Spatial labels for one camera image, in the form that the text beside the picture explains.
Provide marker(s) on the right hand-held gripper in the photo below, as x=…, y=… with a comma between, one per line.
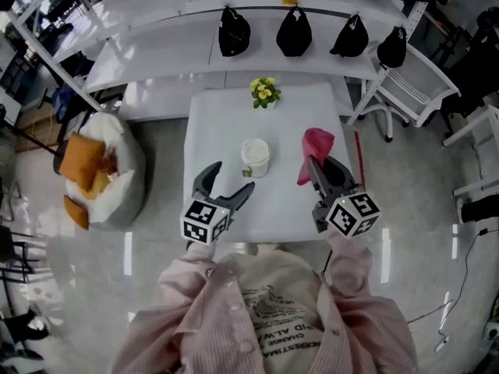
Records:
x=351, y=216

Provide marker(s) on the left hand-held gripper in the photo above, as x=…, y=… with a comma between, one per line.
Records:
x=199, y=220

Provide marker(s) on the pink cloth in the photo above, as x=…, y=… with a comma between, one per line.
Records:
x=317, y=142

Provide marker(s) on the white cup with lid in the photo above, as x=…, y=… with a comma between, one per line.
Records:
x=255, y=158

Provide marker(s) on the person's left forearm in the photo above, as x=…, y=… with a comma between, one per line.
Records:
x=187, y=271

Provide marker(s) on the person's right forearm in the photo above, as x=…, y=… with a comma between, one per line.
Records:
x=349, y=263

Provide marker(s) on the red bar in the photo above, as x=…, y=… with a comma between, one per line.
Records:
x=358, y=158

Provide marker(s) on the white grey beanbag chair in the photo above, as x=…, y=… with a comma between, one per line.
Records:
x=128, y=162

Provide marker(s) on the yellow potted flower plant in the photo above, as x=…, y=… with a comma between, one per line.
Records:
x=263, y=92

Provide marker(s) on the person's cream printed top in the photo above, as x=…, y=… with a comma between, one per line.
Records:
x=273, y=286

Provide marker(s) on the white office chair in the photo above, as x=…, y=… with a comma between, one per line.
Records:
x=409, y=88

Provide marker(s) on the small orange cushion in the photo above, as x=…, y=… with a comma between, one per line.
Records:
x=97, y=183

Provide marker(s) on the person's pink striped shirt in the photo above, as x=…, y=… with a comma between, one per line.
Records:
x=195, y=325

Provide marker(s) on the black waist bag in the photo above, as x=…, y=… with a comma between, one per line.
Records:
x=393, y=49
x=351, y=39

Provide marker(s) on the large orange cushion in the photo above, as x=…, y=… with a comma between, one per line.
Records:
x=80, y=158

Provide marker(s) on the flat orange cushion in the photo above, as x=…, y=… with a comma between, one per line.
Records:
x=76, y=212

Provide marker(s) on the black tote bag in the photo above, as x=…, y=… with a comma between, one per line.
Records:
x=294, y=33

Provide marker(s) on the black baseball cap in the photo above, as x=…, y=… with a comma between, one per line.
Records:
x=234, y=33

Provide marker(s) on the blue bag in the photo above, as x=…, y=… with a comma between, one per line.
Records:
x=64, y=103

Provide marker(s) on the black office chair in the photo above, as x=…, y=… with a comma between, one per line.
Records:
x=479, y=72

